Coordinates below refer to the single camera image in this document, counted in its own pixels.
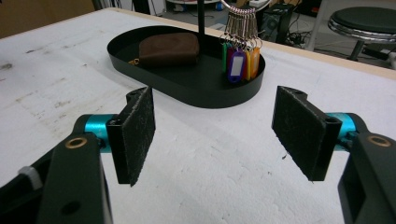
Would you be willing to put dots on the brown wooden panel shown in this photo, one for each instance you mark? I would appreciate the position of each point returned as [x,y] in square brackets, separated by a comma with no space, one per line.
[43,15]

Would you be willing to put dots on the black oval tray with hanger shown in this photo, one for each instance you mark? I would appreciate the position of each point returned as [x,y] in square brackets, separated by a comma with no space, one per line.
[193,81]

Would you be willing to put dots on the white table leg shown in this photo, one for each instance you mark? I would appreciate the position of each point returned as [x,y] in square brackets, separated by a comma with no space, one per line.
[317,25]

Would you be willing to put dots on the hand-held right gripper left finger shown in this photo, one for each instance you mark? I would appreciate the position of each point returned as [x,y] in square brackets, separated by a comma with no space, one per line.
[137,133]

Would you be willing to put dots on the black computer tower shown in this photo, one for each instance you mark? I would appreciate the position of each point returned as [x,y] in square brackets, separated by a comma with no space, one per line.
[275,21]

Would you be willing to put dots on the brown zip pouch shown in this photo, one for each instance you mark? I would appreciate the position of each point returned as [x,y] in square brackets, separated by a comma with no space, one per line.
[169,48]

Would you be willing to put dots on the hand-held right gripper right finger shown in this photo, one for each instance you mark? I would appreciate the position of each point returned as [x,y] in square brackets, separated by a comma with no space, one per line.
[299,130]

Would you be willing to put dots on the black round stool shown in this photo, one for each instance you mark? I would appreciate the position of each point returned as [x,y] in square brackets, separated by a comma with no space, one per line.
[367,21]

